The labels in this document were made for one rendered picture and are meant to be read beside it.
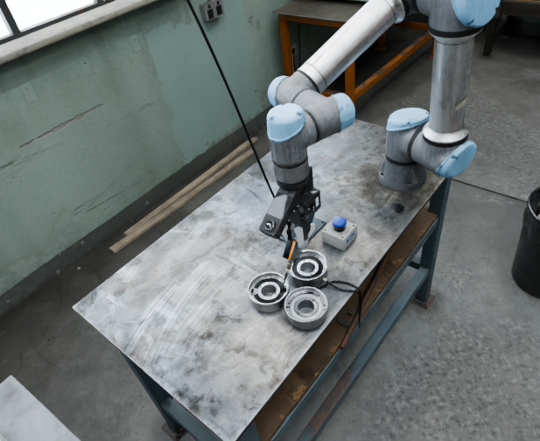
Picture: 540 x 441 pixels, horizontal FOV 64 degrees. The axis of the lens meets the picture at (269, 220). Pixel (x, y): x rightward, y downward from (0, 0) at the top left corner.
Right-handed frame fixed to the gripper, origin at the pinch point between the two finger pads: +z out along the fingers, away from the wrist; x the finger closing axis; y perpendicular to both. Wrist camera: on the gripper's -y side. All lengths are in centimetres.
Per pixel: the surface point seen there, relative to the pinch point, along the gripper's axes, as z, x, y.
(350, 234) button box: 9.4, -4.5, 18.5
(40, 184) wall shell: 40, 160, -3
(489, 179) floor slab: 94, -5, 173
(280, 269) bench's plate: 13.1, 6.5, 0.3
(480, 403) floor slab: 93, -48, 39
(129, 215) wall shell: 89, 160, 32
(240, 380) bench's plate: 13.0, -5.9, -30.3
